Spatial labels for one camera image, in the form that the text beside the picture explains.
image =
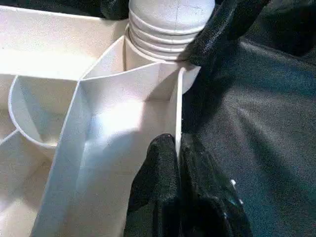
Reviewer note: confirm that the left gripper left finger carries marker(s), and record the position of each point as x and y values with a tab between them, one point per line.
155	192

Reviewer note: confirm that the white plastic table leg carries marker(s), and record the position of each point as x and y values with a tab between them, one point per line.
170	14

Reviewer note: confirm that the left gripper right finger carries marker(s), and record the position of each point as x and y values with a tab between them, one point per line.
205	197

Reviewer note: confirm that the white plastic table top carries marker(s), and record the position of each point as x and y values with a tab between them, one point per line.
111	86

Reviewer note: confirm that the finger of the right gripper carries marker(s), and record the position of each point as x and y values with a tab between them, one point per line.
217	32
113	10

